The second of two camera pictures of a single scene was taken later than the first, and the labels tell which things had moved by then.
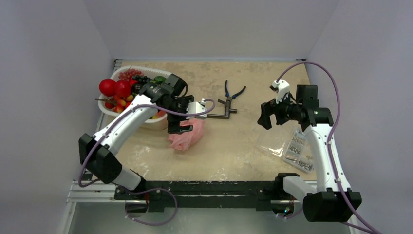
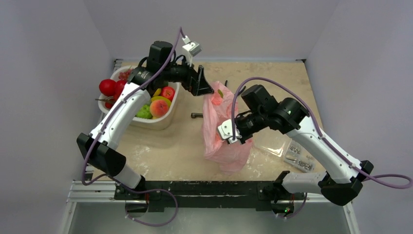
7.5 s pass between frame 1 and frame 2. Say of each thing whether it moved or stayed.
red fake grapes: stayed
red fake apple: stayed
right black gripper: moved
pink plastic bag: moved
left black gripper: moved
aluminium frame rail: stayed
